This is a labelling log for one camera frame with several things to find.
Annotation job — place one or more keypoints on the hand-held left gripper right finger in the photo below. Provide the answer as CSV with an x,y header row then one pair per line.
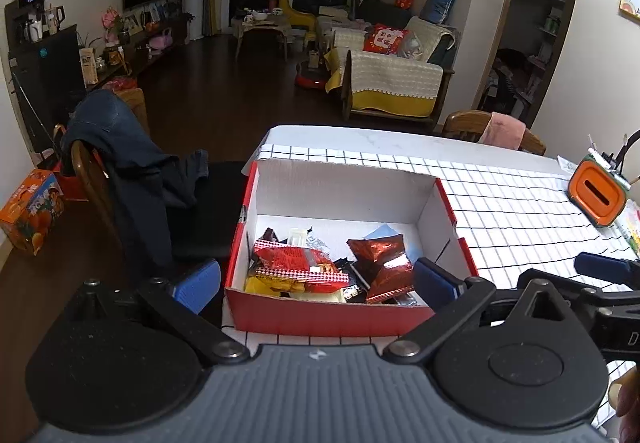
x,y
435,285

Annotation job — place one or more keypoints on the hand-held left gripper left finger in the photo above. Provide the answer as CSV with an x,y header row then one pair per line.
x,y
197,285

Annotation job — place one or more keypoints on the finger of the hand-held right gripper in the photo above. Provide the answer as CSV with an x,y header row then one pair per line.
x,y
575,290
602,267

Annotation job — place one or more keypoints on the long dark silver snack packet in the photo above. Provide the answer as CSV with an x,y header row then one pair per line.
x,y
404,300

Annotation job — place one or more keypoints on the shiny brown snack packet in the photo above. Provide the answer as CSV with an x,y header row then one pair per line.
x,y
385,268

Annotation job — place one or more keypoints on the light blue snack packet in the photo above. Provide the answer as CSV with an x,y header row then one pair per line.
x,y
385,230

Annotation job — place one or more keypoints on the black snack packet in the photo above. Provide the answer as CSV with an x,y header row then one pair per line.
x,y
352,280

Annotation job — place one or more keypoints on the dark red clear snack packet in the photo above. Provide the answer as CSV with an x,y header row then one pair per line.
x,y
268,235

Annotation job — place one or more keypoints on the cream yellow snack packet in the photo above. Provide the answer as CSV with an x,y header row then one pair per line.
x,y
320,294

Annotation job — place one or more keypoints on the red cardboard box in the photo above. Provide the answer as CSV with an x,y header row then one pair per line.
x,y
325,320

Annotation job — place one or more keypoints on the person's right hand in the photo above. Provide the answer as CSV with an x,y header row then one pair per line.
x,y
631,398

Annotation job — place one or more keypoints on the floral printed cloth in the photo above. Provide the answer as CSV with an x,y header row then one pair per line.
x,y
632,223

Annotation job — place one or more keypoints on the orange green desk organizer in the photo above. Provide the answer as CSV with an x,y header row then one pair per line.
x,y
595,193

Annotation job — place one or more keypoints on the black white checkered tablecloth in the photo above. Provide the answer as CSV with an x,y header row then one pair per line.
x,y
510,203

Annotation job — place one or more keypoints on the grey desk lamp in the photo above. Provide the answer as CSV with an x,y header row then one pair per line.
x,y
627,143

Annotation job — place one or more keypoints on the dark blue jacket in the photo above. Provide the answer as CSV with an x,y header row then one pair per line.
x,y
130,158

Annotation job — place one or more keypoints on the wooden dining chair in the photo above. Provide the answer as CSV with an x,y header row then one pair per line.
x,y
462,125

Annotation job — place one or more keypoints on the pink towel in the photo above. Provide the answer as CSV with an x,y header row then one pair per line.
x,y
502,130

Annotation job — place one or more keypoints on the orange fruit carton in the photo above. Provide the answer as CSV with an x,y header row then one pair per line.
x,y
32,213

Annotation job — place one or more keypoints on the sofa with cream covers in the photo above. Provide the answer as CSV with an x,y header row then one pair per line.
x,y
395,78

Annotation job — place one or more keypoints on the red floor toy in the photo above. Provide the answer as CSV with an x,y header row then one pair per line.
x,y
312,78

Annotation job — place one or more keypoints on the dark television console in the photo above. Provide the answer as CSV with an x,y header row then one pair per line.
x,y
145,48

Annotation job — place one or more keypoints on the red printed cushion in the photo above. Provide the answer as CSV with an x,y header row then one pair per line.
x,y
385,39

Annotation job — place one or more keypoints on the black cabinet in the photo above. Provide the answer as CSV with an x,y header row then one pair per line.
x,y
45,73

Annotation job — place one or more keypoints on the wooden coffee table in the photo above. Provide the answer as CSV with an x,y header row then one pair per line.
x,y
262,25

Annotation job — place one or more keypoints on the pink flower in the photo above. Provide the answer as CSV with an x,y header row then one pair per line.
x,y
111,18

